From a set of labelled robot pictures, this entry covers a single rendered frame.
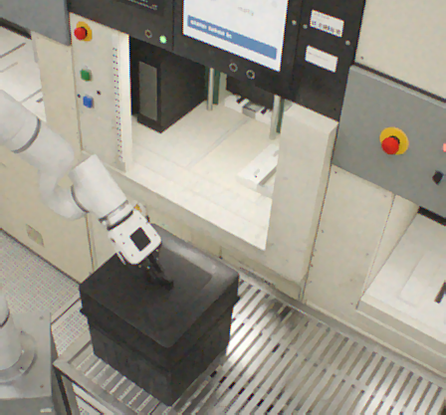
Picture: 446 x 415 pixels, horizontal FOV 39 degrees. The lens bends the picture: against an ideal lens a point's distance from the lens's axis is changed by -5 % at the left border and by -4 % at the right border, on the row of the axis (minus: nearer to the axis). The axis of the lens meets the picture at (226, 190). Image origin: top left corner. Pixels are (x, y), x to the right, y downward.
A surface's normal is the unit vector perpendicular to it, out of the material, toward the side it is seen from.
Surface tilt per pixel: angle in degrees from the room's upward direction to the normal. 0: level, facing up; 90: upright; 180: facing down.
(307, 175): 90
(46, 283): 0
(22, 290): 0
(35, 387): 0
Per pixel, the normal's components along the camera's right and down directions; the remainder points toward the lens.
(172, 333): 0.06, -0.73
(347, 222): -0.57, 0.54
